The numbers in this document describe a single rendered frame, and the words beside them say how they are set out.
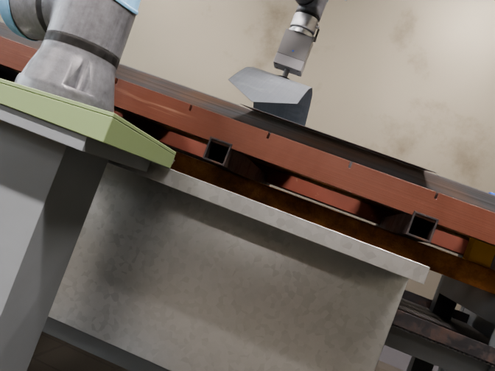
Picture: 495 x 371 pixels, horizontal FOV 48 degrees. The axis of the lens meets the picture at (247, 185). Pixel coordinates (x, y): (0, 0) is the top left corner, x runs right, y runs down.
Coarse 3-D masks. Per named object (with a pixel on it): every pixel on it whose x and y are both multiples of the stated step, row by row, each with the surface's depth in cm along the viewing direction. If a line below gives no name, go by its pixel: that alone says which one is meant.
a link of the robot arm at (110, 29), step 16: (48, 0) 85; (64, 0) 83; (80, 0) 82; (96, 0) 82; (112, 0) 83; (128, 0) 85; (48, 16) 86; (64, 16) 82; (80, 16) 82; (96, 16) 82; (112, 16) 83; (128, 16) 86; (64, 32) 82; (80, 32) 82; (96, 32) 82; (112, 32) 84; (128, 32) 88; (112, 48) 85
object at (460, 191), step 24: (0, 24) 133; (120, 72) 128; (144, 72) 127; (192, 96) 125; (240, 120) 123; (264, 120) 122; (312, 144) 121; (336, 144) 120; (384, 168) 118; (408, 168) 117; (456, 192) 116; (480, 192) 115
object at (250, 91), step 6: (234, 84) 135; (240, 84) 136; (240, 90) 132; (246, 90) 133; (252, 90) 134; (258, 90) 136; (258, 96) 132; (264, 96) 133; (270, 96) 134; (276, 96) 135; (270, 102) 130; (276, 102) 131; (282, 102) 132; (288, 102) 133; (294, 102) 134
